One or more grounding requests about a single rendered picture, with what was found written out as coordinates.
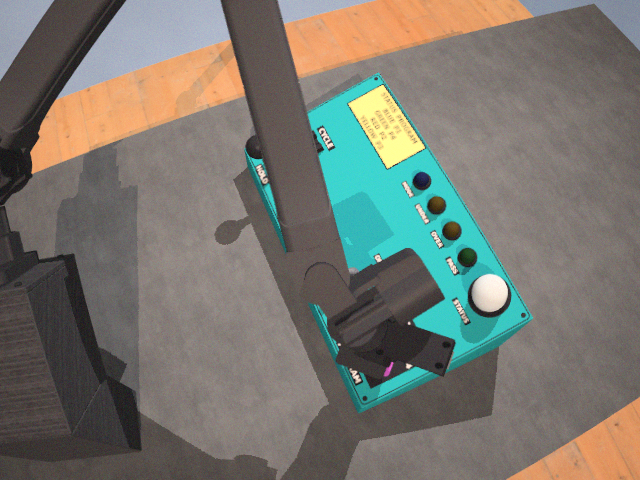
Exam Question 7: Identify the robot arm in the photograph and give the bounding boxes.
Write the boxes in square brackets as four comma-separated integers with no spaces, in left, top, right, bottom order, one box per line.
[0,0,456,376]

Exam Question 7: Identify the teal control console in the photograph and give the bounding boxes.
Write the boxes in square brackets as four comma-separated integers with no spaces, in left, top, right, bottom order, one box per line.
[307,73,533,410]

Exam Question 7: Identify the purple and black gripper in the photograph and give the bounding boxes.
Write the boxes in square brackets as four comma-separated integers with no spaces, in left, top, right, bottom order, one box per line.
[335,320,393,379]

